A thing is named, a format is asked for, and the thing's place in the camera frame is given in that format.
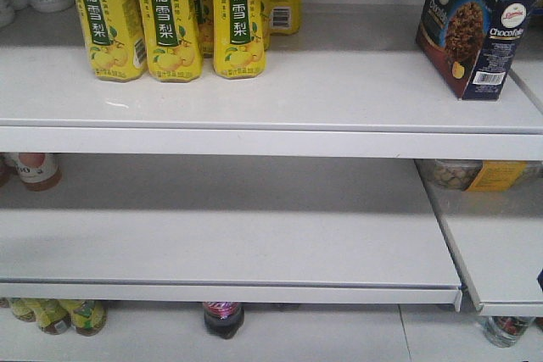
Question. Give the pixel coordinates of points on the dark blue chocolate cookie box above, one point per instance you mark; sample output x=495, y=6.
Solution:
x=472, y=43

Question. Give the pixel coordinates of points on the white supermarket shelving unit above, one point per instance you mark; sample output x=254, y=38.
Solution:
x=297, y=186

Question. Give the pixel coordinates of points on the dark cola bottle bottom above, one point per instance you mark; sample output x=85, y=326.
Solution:
x=223, y=319

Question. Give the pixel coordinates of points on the yellow biscuit box lower shelf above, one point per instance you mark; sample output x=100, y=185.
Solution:
x=478, y=175

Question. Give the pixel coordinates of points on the yellow pear drink bottle right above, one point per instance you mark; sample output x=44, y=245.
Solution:
x=238, y=43

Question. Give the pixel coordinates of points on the yellow pear drink bottle middle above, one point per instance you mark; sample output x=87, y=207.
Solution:
x=172, y=40

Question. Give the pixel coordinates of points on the peach drink bottle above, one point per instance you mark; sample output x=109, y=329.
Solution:
x=37, y=171

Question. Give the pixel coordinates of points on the yellow pear drink bottle left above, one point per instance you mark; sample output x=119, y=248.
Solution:
x=114, y=38

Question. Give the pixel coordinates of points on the green tea bottle bottom left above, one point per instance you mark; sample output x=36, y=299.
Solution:
x=88, y=316

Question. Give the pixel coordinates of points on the clear bottle bottom right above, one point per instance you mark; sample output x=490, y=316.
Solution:
x=505, y=331

